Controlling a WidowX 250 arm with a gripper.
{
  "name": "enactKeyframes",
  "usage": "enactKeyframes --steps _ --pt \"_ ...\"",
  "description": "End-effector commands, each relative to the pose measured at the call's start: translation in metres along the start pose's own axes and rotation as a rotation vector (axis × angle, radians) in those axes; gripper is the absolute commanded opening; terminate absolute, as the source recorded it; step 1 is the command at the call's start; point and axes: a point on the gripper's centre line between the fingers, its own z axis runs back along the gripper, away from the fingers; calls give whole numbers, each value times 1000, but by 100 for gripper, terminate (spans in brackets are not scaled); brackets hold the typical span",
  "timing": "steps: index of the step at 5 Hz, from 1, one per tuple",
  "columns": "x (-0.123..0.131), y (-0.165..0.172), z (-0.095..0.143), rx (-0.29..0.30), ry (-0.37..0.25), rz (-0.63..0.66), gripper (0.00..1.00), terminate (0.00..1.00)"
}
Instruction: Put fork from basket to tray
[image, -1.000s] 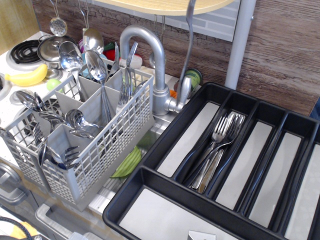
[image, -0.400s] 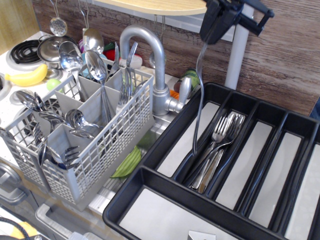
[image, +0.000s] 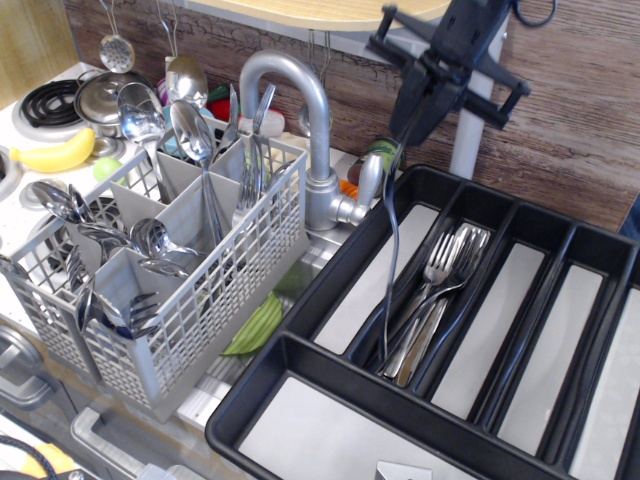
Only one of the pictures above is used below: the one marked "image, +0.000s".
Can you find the yellow toy banana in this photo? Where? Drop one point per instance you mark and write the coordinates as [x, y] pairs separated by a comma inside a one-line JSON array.
[[58, 158]]

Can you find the small silver ladle spoon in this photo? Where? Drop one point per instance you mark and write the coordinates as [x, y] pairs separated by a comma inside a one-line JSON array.
[[150, 236]]

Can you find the green leaf-shaped mat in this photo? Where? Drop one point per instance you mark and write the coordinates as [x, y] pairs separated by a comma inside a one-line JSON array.
[[258, 329]]

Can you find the hanging silver ladle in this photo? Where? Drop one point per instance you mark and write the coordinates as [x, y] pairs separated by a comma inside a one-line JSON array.
[[184, 77]]

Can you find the grey metal post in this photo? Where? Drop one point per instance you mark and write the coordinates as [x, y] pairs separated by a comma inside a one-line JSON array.
[[470, 128]]

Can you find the silver slotted spoon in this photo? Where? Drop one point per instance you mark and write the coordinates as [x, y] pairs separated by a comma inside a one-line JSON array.
[[195, 139]]

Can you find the red toy tomato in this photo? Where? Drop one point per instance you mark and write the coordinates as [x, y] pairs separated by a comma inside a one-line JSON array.
[[220, 109]]

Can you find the grey plastic cutlery basket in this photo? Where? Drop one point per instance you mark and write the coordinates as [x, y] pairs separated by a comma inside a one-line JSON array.
[[193, 319]]

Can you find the silver fork front corner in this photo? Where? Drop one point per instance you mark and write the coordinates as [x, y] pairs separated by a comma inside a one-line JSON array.
[[130, 321]]

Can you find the black stove burner coil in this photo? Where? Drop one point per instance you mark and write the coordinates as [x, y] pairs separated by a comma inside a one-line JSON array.
[[51, 105]]

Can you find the green toy ball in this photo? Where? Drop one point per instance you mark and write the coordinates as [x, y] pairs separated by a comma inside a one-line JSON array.
[[104, 167]]

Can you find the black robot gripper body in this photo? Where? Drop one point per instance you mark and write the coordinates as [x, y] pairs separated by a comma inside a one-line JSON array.
[[457, 47]]

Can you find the hanging perforated skimmer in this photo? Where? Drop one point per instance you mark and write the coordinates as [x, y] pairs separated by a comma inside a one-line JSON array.
[[116, 53]]

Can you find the silver sink faucet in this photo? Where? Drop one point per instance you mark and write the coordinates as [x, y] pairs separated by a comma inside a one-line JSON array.
[[325, 205]]

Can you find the silver knife in basket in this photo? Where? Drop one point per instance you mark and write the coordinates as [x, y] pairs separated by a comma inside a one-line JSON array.
[[230, 133]]

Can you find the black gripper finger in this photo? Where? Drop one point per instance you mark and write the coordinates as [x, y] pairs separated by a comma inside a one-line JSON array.
[[407, 115], [431, 111]]

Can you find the black cutlery tray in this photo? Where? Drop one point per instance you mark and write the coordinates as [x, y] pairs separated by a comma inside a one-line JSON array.
[[532, 372]]

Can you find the large silver serving spoon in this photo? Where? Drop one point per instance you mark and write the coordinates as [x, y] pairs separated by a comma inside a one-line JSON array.
[[143, 122]]

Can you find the silver fork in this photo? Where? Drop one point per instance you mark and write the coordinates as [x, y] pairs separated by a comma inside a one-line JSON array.
[[470, 244], [388, 201], [250, 186], [435, 271], [256, 152]]

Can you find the wooden shelf board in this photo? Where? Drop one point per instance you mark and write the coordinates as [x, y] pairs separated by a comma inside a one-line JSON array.
[[332, 15]]

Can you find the green canned food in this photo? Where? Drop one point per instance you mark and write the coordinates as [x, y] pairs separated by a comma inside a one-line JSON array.
[[385, 148]]

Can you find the steel pot lid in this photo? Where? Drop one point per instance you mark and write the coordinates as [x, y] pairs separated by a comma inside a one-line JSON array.
[[95, 101]]

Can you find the silver spoon left corner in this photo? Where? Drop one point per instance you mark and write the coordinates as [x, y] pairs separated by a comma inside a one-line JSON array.
[[56, 201]]

